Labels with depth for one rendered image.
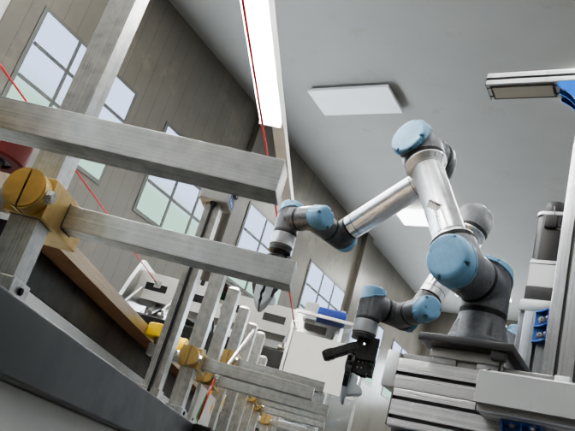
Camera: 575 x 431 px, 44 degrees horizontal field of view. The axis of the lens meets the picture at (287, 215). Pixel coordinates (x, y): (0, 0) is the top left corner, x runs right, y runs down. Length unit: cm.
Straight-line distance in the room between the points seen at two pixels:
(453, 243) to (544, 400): 41
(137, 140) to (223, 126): 957
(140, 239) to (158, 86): 833
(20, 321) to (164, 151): 31
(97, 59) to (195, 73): 881
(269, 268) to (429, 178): 111
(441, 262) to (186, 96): 803
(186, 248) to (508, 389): 92
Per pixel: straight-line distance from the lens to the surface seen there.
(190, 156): 61
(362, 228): 218
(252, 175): 59
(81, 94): 92
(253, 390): 206
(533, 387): 158
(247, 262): 83
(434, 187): 187
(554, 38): 844
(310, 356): 462
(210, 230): 161
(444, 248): 172
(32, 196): 84
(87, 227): 88
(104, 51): 95
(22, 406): 101
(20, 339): 85
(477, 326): 177
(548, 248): 212
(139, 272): 522
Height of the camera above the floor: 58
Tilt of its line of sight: 21 degrees up
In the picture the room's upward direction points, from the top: 17 degrees clockwise
